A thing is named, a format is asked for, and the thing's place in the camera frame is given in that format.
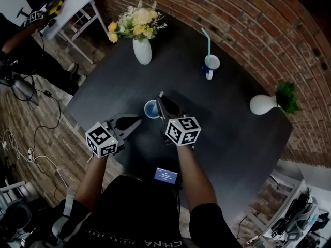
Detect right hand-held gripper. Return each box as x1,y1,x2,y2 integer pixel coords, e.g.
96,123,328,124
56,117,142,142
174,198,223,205
156,91,202,147

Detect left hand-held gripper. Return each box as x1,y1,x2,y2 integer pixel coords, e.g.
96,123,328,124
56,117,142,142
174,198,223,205
85,113,143,159

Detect blue plastic cup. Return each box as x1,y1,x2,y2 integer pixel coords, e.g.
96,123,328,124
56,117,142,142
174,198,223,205
144,99,161,119

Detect teal bendy straw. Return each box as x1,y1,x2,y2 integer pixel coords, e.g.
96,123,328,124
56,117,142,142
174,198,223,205
201,27,212,61

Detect person's left forearm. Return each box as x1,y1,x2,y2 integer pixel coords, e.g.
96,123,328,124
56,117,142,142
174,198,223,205
74,154,110,213

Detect person's right forearm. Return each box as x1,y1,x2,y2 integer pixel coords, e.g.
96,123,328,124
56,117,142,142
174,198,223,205
176,144,218,213

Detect white textured vase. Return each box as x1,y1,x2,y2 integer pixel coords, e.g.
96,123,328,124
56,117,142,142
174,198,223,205
132,37,153,65

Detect white and blue mug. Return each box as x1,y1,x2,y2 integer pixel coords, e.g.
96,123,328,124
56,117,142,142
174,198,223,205
201,54,221,81

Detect small screen device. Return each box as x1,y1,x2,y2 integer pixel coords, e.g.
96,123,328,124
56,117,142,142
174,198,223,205
154,167,179,184

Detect yellow and white flower bouquet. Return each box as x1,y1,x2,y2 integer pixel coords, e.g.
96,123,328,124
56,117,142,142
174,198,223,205
107,0,168,44

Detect person's black t-shirt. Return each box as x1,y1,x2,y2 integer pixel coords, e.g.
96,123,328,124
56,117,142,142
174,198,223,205
76,174,237,248

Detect white round vase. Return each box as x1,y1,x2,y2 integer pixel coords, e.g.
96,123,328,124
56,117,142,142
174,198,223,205
249,94,281,116

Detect grey laptop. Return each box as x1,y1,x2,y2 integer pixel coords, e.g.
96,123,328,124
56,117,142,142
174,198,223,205
0,72,40,107

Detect green plant sprig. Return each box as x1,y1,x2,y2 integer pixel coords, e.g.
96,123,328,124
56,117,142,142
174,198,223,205
274,81,301,114

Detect white side table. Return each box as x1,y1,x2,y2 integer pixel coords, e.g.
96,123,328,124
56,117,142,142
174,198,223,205
38,0,104,65

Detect yellow and black tool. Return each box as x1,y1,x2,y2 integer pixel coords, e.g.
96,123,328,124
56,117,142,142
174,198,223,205
48,0,64,16

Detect black and grey chair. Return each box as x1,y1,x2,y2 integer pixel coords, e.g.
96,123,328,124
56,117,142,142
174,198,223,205
0,180,36,244

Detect white equipment shelf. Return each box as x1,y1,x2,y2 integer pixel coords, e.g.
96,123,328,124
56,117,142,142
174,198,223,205
247,161,331,248

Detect black cable with adapter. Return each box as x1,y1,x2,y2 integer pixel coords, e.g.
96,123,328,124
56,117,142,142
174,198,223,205
30,73,63,203

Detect white cable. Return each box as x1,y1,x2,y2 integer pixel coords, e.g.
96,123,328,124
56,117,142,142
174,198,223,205
0,129,71,191

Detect grey shoulder strap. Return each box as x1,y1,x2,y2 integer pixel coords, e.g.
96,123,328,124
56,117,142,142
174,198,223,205
51,193,76,240

